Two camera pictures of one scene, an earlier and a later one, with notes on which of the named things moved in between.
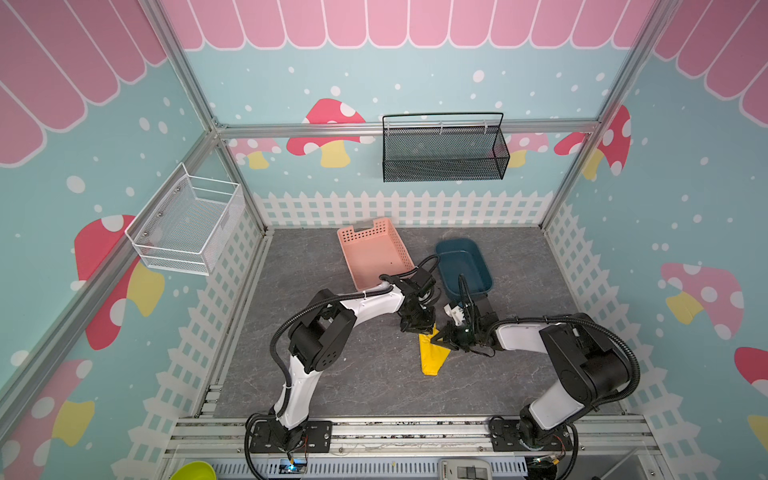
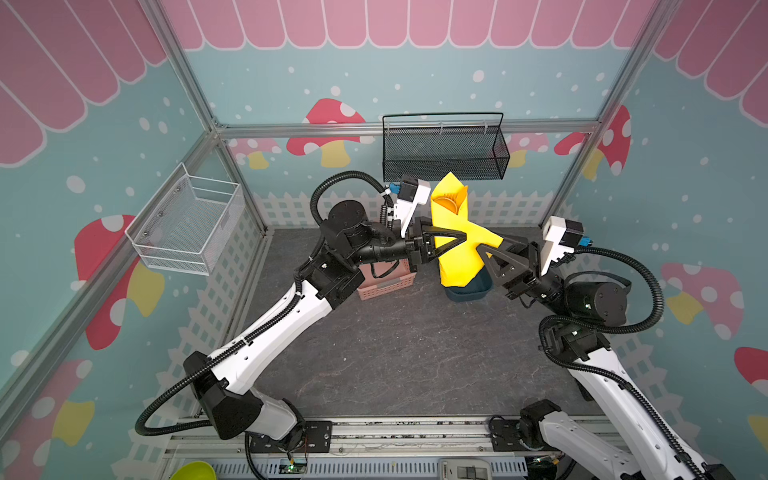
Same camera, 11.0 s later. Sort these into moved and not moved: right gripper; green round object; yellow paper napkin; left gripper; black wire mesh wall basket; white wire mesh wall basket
Moved: yellow paper napkin; right gripper; left gripper
Not moved: green round object; white wire mesh wall basket; black wire mesh wall basket
